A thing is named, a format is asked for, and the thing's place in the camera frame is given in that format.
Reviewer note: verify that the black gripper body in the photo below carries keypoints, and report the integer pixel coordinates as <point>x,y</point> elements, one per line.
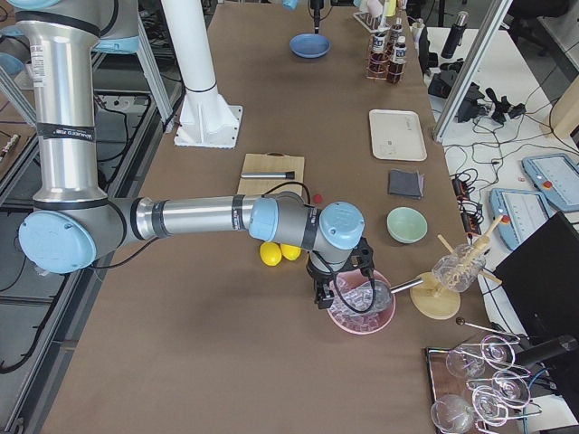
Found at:
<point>317,10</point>
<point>319,276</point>

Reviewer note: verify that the black monitor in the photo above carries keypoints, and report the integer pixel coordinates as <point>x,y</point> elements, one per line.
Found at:
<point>540,278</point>

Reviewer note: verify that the blue teach pendant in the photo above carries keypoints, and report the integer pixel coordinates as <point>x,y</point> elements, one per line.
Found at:
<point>556,177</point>
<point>527,211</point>

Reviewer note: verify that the green bowl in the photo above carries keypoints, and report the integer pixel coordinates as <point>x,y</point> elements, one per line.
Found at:
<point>406,225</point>

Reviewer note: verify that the blue teach pendant far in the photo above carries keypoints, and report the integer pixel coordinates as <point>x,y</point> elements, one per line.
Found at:
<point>556,177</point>

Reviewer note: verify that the bamboo cutting board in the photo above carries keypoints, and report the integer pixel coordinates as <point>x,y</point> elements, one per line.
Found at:
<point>269,163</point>

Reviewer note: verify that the lower right drink bottle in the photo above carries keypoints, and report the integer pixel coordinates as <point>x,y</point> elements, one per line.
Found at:
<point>397,30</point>

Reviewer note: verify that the lower whole yellow lemon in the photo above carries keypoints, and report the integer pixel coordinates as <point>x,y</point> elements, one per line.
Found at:
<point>270,253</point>

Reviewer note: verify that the whole yellow lemon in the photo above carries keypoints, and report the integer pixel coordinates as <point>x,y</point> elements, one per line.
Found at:
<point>270,253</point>
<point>290,252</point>

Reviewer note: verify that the wire glass holder rack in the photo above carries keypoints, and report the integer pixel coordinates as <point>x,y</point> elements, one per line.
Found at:
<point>478,387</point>

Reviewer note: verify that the black thermos bottle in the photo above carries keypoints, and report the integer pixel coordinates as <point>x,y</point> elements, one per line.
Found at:
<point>454,38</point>

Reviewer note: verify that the clear glass mug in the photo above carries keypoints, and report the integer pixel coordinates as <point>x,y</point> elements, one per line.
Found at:
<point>457,271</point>

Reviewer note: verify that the grey folded cloth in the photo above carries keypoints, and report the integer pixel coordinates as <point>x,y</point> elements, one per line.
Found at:
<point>406,184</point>

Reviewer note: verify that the cream rabbit tray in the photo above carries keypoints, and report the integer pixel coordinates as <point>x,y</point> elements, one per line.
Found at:
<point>396,135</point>

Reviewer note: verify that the blue teach pendant near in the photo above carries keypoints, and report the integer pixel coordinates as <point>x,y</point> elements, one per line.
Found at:
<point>527,211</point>

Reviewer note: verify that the lower left drink bottle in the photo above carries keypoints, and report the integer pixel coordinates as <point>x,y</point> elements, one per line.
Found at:
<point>397,61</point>

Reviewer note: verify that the wooden cup stand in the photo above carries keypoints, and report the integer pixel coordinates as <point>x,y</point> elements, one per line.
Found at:
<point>432,298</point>

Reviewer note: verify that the pink bowl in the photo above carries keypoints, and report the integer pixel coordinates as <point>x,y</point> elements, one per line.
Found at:
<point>359,324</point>

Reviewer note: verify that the drink bottle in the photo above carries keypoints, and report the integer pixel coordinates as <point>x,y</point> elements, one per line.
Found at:
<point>397,61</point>
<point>377,59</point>
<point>397,30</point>

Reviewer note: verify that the top drink bottle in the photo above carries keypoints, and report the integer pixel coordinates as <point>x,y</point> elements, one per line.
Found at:
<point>377,59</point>

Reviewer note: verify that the copper wire bottle rack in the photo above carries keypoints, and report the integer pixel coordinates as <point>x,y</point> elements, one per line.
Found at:
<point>386,49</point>

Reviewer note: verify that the blue plate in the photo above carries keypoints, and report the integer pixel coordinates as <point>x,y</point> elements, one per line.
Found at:
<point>310,45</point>

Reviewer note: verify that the steel ice scoop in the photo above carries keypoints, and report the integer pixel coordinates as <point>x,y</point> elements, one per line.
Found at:
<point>378,296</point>

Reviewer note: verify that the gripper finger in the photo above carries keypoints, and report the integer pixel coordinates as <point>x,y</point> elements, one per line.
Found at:
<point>316,22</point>

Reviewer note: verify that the upper whole yellow lemon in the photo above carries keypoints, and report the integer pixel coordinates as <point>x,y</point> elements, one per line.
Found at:
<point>290,252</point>

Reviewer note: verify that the steel muddler black tip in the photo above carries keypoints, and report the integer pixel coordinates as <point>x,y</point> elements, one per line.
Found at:
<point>290,175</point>

